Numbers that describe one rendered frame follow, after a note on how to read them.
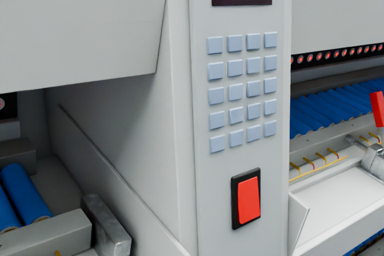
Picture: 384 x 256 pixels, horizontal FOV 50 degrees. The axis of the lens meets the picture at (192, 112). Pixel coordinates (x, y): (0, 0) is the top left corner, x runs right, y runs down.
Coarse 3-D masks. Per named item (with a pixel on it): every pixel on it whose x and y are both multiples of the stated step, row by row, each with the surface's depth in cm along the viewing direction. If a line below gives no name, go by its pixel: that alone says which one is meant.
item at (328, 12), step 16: (304, 0) 27; (320, 0) 28; (336, 0) 29; (352, 0) 30; (368, 0) 31; (304, 16) 27; (320, 16) 28; (336, 16) 30; (352, 16) 31; (368, 16) 32; (304, 32) 28; (320, 32) 29; (336, 32) 31; (352, 32) 32; (368, 32) 34; (304, 48) 29; (320, 48) 30; (336, 48) 32
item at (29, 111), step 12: (348, 72) 67; (24, 96) 36; (36, 96) 36; (24, 108) 36; (36, 108) 37; (24, 120) 36; (36, 120) 37; (24, 132) 36; (36, 132) 37; (48, 132) 38; (36, 144) 37; (48, 144) 38; (48, 156) 38
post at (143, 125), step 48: (288, 0) 25; (288, 48) 26; (48, 96) 36; (96, 96) 28; (144, 96) 23; (192, 96) 22; (288, 96) 27; (96, 144) 30; (144, 144) 24; (192, 144) 22; (288, 144) 28; (144, 192) 25; (192, 192) 23; (288, 192) 28; (192, 240) 23
